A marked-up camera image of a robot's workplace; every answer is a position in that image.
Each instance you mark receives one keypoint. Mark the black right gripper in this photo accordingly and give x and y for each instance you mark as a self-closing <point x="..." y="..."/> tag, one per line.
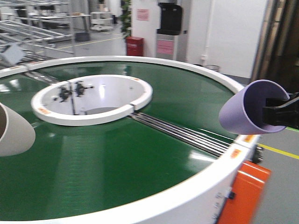
<point x="276" y="112"/>

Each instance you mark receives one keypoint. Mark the lavender plastic cup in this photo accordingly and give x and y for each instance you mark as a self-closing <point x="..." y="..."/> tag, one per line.
<point x="243" y="113"/>

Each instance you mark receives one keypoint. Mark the beige plastic cup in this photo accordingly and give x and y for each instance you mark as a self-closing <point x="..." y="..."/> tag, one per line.
<point x="16" y="133"/>

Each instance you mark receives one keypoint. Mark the mesh waste bin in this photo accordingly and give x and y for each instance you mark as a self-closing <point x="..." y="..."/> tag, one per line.
<point x="213" y="67"/>

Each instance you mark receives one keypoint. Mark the white outer conveyor rim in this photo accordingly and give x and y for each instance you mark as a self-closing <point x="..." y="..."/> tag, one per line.
<point x="104" y="98"/>

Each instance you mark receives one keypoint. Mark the green circular conveyor belt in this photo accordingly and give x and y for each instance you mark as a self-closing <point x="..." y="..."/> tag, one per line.
<point x="77" y="170"/>

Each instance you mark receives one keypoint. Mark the orange control box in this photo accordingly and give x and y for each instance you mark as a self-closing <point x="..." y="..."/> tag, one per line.
<point x="246" y="194"/>

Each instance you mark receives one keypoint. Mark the black water dispenser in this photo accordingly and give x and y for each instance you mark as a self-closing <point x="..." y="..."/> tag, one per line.
<point x="171" y="15"/>

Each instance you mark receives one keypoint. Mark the red fire extinguisher cabinet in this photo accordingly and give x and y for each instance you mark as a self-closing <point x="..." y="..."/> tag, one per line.
<point x="134" y="46"/>

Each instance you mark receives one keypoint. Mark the green potted plant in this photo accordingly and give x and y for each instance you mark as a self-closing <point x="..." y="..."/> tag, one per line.
<point x="125" y="18"/>

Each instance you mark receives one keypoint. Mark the white utility cart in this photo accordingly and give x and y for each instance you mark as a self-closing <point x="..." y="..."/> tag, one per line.
<point x="101" y="21"/>

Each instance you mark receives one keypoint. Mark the steel roller rack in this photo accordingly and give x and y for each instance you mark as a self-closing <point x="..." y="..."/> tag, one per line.
<point x="42" y="28"/>

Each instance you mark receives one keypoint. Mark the white power supply box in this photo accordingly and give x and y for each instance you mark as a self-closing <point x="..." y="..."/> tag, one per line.
<point x="12" y="53"/>

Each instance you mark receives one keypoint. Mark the pink wall notice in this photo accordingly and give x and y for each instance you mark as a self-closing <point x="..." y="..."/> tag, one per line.
<point x="143" y="14"/>

